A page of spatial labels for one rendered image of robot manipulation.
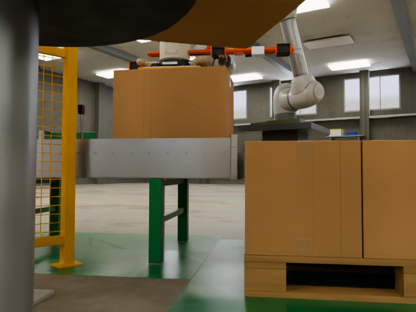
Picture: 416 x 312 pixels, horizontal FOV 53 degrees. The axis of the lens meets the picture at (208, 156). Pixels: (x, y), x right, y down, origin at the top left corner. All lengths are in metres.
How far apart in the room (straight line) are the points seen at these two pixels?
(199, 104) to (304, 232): 0.95
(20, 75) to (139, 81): 1.87
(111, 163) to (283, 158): 0.92
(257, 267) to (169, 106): 1.02
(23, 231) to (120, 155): 1.68
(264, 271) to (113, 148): 0.97
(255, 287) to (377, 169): 0.58
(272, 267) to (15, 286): 1.20
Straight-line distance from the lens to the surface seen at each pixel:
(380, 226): 1.54
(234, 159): 1.94
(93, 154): 2.11
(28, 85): 0.40
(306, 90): 2.79
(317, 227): 1.51
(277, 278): 1.53
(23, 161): 0.39
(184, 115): 2.16
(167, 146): 2.00
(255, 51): 2.35
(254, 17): 0.54
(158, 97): 2.21
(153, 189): 2.01
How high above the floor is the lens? 0.43
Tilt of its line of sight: 2 degrees up
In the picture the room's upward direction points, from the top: straight up
